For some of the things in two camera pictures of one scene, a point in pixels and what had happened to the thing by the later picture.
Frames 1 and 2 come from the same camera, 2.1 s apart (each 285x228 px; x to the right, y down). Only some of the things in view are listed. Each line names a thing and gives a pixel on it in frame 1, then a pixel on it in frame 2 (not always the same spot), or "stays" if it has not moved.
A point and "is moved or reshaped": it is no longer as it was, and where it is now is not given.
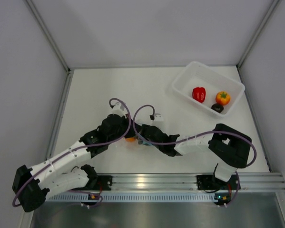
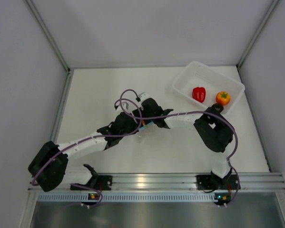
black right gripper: [142, 134] to [143, 111]
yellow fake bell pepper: [222, 98] stays
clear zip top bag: [133, 144] is moved or reshaped
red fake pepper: [199, 94] stays
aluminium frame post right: [267, 17] stays
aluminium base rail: [242, 182] stays
